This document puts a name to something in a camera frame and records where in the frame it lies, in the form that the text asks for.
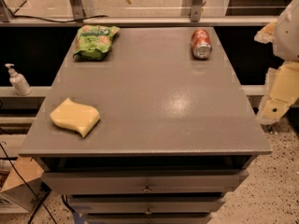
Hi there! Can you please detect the left metal bracket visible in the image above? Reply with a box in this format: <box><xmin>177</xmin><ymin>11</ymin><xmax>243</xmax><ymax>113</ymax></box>
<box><xmin>69</xmin><ymin>0</ymin><xmax>95</xmax><ymax>20</ymax></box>

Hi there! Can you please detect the red coke can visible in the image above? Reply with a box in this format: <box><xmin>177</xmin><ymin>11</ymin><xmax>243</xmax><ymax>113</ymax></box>
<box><xmin>192</xmin><ymin>29</ymin><xmax>212</xmax><ymax>59</ymax></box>

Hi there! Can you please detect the black cable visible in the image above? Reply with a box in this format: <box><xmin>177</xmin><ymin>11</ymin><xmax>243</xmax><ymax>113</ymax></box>
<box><xmin>0</xmin><ymin>140</ymin><xmax>59</xmax><ymax>224</ymax></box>

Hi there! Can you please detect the grey drawer cabinet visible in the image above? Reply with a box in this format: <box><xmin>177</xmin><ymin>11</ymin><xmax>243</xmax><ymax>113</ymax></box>
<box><xmin>21</xmin><ymin>28</ymin><xmax>271</xmax><ymax>224</ymax></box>

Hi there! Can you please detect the cardboard box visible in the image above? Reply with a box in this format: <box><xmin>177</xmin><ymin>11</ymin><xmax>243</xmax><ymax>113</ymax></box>
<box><xmin>0</xmin><ymin>157</ymin><xmax>43</xmax><ymax>214</ymax></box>

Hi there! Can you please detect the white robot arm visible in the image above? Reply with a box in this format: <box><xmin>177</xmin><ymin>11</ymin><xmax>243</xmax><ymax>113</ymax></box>
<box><xmin>254</xmin><ymin>0</ymin><xmax>299</xmax><ymax>125</ymax></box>

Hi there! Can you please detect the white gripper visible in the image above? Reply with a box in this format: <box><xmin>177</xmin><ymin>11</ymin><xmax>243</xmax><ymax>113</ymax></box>
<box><xmin>254</xmin><ymin>0</ymin><xmax>299</xmax><ymax>124</ymax></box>

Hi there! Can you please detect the metal bracket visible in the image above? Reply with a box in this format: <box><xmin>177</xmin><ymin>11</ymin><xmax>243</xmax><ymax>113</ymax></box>
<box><xmin>180</xmin><ymin>0</ymin><xmax>204</xmax><ymax>22</ymax></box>
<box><xmin>69</xmin><ymin>0</ymin><xmax>95</xmax><ymax>20</ymax></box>

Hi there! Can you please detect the green rice chip bag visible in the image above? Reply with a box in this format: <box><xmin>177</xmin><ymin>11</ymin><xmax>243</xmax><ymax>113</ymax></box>
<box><xmin>74</xmin><ymin>25</ymin><xmax>120</xmax><ymax>61</ymax></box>

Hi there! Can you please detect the white pump bottle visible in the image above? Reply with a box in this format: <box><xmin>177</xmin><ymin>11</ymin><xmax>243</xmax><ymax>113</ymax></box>
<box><xmin>5</xmin><ymin>63</ymin><xmax>32</xmax><ymax>96</ymax></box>

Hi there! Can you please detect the yellow sponge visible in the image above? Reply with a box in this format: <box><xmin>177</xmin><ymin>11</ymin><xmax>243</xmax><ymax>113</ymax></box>
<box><xmin>50</xmin><ymin>98</ymin><xmax>100</xmax><ymax>137</ymax></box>

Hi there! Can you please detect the right metal bracket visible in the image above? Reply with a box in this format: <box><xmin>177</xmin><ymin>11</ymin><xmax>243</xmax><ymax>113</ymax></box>
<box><xmin>180</xmin><ymin>0</ymin><xmax>204</xmax><ymax>22</ymax></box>

